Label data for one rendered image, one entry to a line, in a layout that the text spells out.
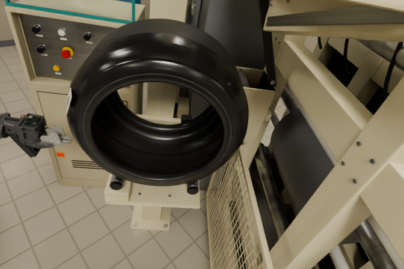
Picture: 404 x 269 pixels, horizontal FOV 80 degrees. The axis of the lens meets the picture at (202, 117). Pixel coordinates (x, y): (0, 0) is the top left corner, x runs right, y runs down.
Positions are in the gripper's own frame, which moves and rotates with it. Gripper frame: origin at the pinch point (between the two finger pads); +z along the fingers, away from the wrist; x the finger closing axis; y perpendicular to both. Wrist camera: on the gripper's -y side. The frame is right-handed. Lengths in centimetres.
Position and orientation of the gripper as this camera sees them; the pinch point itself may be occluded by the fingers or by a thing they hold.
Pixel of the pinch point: (68, 142)
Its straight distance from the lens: 99.4
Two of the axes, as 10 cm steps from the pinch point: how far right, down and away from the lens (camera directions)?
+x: -0.5, -6.2, 7.8
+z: 9.6, 2.0, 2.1
